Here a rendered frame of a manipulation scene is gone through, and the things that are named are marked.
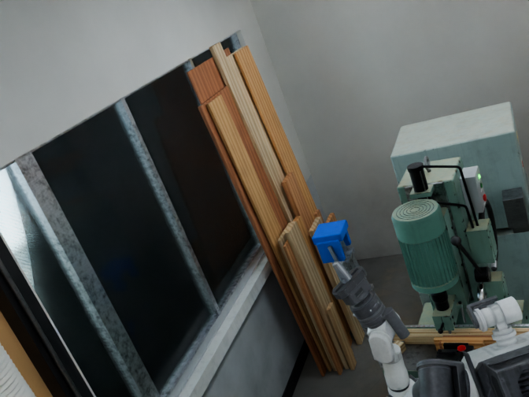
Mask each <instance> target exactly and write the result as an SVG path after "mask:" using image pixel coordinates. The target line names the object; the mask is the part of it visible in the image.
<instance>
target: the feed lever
mask: <svg viewBox="0 0 529 397"><path fill-rule="evenodd" d="M450 242H451V243H452V244H453V245H454V246H458V247H459V248H460V250H461V251H462V252H463V254H464V255H465V256H466V258H467V259H468V260H469V261H470V262H471V263H472V265H473V266H474V267H475V270H474V274H475V281H476V282H477V283H485V282H490V280H491V275H490V268H489V267H488V266H486V267H478V265H477V264H476V263H475V261H474V260H473V259H472V257H471V256H470V255H469V253H468V252H467V251H466V250H465V249H464V247H463V246H462V245H461V238H460V237H459V236H453V237H452V238H451V240H450Z"/></svg>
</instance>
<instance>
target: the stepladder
mask: <svg viewBox="0 0 529 397"><path fill-rule="evenodd" d="M348 227H349V225H348V223H347V220H342V221H333V222H328V223H323V224H319V225H318V227H317V229H316V231H315V233H314V235H313V237H312V240H313V244H314V245H317V248H318V251H319V253H320V256H321V259H322V262H323V263H330V262H331V263H332V265H333V264H334V263H335V262H340V263H341V264H342V266H343V267H344V268H345V269H346V271H347V272H349V271H350V270H351V269H354V268H356V267H358V266H359V264H358V262H357V259H356V258H355V256H354V253H355V250H354V247H350V246H349V245H350V244H351V240H350V236H349V233H348V231H347V228H348ZM360 324H361V323H360ZM361 327H362V328H363V330H364V334H365V335H366V337H367V339H369V336H368V334H367V332H368V328H365V327H363V326H362V325H361Z"/></svg>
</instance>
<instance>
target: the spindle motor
mask: <svg viewBox="0 0 529 397"><path fill-rule="evenodd" d="M391 219H392V222H393V225H394V229H395V232H396V235H397V238H398V242H399V245H400V248H401V252H402V255H403V258H404V260H405V265H406V268H407V271H408V274H409V278H410V281H411V284H412V287H413V289H414V290H416V291H418V292H420V293H424V294H435V293H439V292H443V291H446V290H448V289H450V288H451V287H453V286H454V285H455V284H456V283H457V281H458V280H459V274H458V271H457V266H456V262H455V260H454V256H453V252H452V248H451V245H450V241H449V237H448V233H447V231H446V225H445V221H444V218H443V215H442V210H441V206H440V205H439V204H438V203H437V202H436V201H435V200H432V199H417V200H413V201H410V202H407V203H404V204H402V205H400V206H399V207H398V208H397V209H395V210H394V212H393V214H392V218H391Z"/></svg>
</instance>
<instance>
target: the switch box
mask: <svg viewBox="0 0 529 397"><path fill-rule="evenodd" d="M462 171H463V174H464V178H465V182H466V184H467V187H468V192H469V194H470V197H471V200H472V205H473V207H474V210H475V213H483V211H484V209H485V206H484V202H485V201H484V200H483V195H484V194H485V192H484V188H483V189H482V188H480V183H483V182H482V179H481V175H480V171H479V167H478V166H473V167H467V168H463V169H462ZM478 174H479V175H480V182H479V178H478ZM460 182H461V188H462V191H463V195H464V200H465V204H466V206H467V207H468V210H469V213H472V209H471V207H470V204H469V201H468V196H467V194H466V191H465V188H464V184H463V181H462V178H461V176H460ZM481 189H482V192H481Z"/></svg>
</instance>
